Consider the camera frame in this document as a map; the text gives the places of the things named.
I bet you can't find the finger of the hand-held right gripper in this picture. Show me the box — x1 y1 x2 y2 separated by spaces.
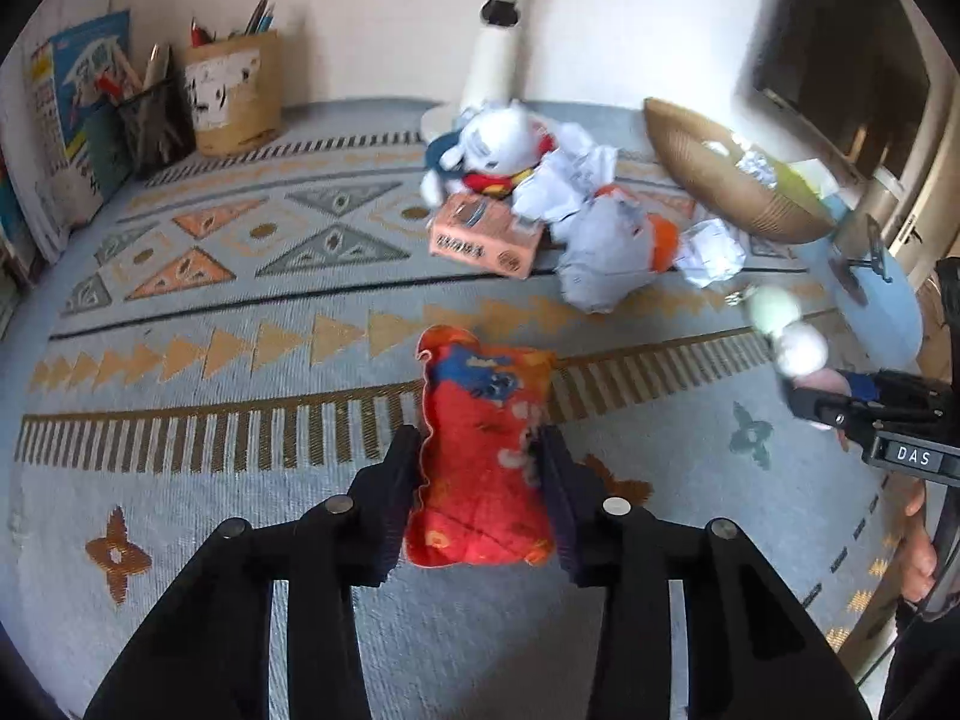
836 369 950 421
784 384 882 436

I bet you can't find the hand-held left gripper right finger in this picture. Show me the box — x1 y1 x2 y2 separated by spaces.
536 427 875 720

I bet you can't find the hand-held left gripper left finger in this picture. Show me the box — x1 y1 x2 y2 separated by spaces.
82 424 425 720

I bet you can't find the pastel pompom toy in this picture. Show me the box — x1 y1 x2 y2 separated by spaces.
724 283 848 432

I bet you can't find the red orange cloth pouch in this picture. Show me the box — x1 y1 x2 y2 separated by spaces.
403 324 560 569

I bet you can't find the grid-lined paper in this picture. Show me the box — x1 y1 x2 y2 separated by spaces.
733 148 782 190

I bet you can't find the brown woven basket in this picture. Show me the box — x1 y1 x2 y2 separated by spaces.
643 96 837 245

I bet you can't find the blue and white plush toy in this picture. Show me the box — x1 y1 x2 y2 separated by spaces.
420 101 560 203

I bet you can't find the person's right forearm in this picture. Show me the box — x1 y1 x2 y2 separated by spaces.
874 592 960 720

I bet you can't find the person's right hand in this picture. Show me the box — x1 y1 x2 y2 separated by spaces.
896 476 942 608

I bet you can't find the patterned blue mat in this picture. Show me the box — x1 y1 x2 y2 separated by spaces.
0 96 927 720

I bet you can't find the small orange toy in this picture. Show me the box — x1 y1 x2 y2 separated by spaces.
646 214 682 271

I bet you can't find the lime green object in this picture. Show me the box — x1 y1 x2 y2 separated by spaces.
772 157 845 203

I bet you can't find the pink cardboard box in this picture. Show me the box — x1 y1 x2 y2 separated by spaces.
427 191 545 278

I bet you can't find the crumpled printed white paper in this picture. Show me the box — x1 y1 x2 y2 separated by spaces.
512 124 620 226

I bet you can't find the dark framed panel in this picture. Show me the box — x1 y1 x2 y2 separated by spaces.
754 0 935 181

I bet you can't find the crumpled blue-grey paper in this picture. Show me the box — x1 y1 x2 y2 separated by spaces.
459 99 526 121

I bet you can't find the brown paper pen holder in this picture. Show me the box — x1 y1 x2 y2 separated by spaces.
184 30 284 158

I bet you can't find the black mesh pencil holder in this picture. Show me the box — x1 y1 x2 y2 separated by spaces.
116 75 197 181

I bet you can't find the white desk lamp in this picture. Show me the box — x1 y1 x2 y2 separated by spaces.
420 0 552 158

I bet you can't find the bunch of pens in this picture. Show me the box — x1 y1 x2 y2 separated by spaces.
189 0 277 46

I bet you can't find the blue picture book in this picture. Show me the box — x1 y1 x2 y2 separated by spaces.
30 9 136 230

